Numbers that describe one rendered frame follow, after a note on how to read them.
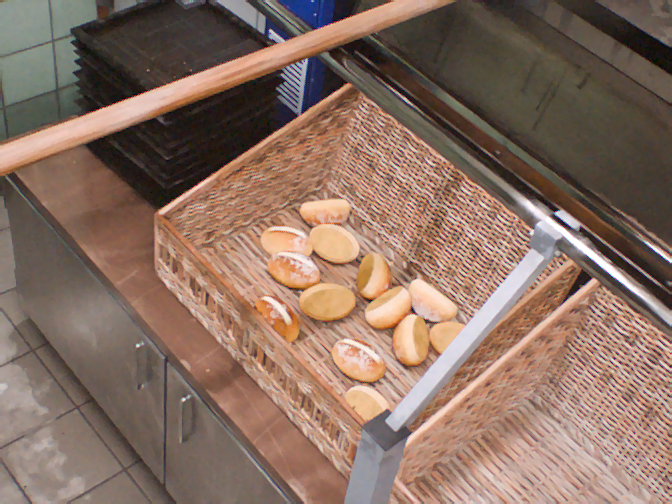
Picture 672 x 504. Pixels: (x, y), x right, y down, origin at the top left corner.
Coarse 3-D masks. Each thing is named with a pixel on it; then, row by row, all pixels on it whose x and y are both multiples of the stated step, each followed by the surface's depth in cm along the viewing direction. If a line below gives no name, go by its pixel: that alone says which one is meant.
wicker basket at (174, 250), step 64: (320, 128) 186; (384, 128) 184; (192, 192) 171; (256, 192) 184; (320, 192) 199; (384, 192) 188; (448, 192) 177; (192, 256) 164; (448, 256) 180; (512, 256) 170; (256, 320) 156; (320, 320) 176; (512, 320) 154; (320, 384) 148; (384, 384) 167; (448, 384) 153; (320, 448) 157
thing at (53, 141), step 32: (416, 0) 136; (448, 0) 140; (320, 32) 128; (352, 32) 130; (224, 64) 121; (256, 64) 122; (288, 64) 125; (160, 96) 115; (192, 96) 117; (64, 128) 109; (96, 128) 110; (0, 160) 104; (32, 160) 107
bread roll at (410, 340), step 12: (408, 324) 169; (420, 324) 171; (396, 336) 169; (408, 336) 167; (420, 336) 169; (396, 348) 168; (408, 348) 167; (420, 348) 168; (408, 360) 167; (420, 360) 167
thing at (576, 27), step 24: (528, 0) 150; (552, 0) 147; (576, 0) 147; (552, 24) 149; (576, 24) 145; (600, 24) 143; (624, 24) 144; (600, 48) 144; (624, 48) 140; (648, 48) 141; (624, 72) 142; (648, 72) 139
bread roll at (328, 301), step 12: (312, 288) 173; (324, 288) 172; (336, 288) 173; (300, 300) 173; (312, 300) 172; (324, 300) 172; (336, 300) 173; (348, 300) 173; (312, 312) 172; (324, 312) 173; (336, 312) 173; (348, 312) 174
